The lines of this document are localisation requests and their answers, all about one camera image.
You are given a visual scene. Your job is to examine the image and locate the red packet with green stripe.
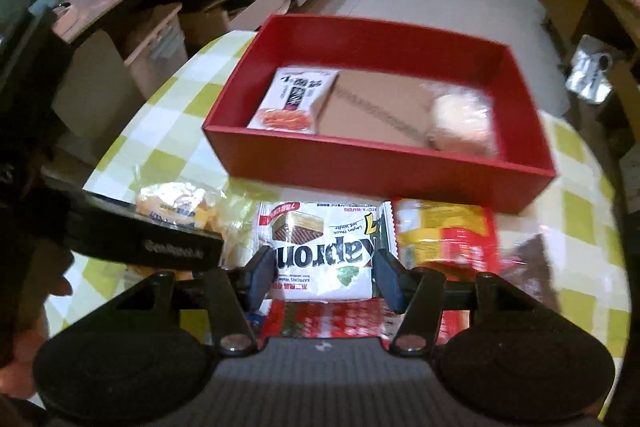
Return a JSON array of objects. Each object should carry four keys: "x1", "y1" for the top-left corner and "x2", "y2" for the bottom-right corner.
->
[{"x1": 257, "y1": 279, "x2": 473, "y2": 342}]

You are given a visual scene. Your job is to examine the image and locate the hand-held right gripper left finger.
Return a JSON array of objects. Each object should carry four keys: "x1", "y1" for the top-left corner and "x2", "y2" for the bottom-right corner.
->
[{"x1": 65, "y1": 246, "x2": 278, "y2": 356}]

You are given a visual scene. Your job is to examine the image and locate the person's left hand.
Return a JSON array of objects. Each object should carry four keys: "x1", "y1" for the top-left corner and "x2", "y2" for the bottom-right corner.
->
[{"x1": 0, "y1": 252, "x2": 76, "y2": 403}]

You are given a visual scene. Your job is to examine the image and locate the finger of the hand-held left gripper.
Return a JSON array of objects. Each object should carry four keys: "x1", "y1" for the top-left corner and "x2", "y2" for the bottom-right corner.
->
[{"x1": 27, "y1": 0, "x2": 76, "y2": 58}]

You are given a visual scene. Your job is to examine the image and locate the aluminium foil roll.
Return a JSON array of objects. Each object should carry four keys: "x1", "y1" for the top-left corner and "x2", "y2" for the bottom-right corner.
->
[{"x1": 566, "y1": 36, "x2": 614, "y2": 104}]

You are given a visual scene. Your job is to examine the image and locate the waffles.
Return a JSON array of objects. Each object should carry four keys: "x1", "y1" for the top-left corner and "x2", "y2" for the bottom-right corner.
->
[{"x1": 136, "y1": 181, "x2": 257, "y2": 269}]

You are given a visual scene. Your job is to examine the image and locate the green checked tablecloth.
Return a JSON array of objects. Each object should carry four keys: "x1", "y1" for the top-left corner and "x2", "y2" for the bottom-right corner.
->
[{"x1": 47, "y1": 29, "x2": 636, "y2": 358}]

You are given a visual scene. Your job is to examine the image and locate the open cardboard box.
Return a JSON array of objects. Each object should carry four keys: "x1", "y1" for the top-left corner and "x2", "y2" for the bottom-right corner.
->
[{"x1": 179, "y1": 0, "x2": 293, "y2": 50}]

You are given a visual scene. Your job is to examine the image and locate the white wafer packet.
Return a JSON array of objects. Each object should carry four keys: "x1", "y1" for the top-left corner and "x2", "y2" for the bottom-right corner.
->
[{"x1": 255, "y1": 201, "x2": 390, "y2": 304}]

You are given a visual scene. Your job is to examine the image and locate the brown snack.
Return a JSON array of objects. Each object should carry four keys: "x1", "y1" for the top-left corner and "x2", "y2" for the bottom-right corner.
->
[{"x1": 499, "y1": 231, "x2": 557, "y2": 310}]

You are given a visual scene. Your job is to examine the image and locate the white packet with orange picture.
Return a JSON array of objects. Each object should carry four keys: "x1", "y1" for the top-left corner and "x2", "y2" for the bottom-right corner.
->
[{"x1": 247, "y1": 68, "x2": 341, "y2": 135}]

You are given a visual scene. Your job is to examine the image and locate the round bun in clear wrapper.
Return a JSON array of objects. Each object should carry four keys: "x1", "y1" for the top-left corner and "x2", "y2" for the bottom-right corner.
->
[{"x1": 427, "y1": 88, "x2": 499, "y2": 158}]

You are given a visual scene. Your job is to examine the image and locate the beige cardboard box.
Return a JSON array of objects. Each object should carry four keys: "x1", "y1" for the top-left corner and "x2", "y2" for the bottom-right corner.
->
[{"x1": 122, "y1": 2, "x2": 189, "y2": 96}]

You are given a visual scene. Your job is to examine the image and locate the yellow and red snack packet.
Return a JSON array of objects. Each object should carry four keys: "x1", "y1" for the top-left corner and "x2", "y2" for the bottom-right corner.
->
[{"x1": 391, "y1": 198, "x2": 502, "y2": 282}]

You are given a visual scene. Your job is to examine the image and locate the red cardboard box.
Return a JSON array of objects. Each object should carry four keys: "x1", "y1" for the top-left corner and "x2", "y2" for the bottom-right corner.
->
[{"x1": 202, "y1": 14, "x2": 557, "y2": 214}]

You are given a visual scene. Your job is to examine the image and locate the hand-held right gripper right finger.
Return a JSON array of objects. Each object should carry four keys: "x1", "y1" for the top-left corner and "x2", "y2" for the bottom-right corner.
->
[{"x1": 374, "y1": 248, "x2": 566, "y2": 358}]

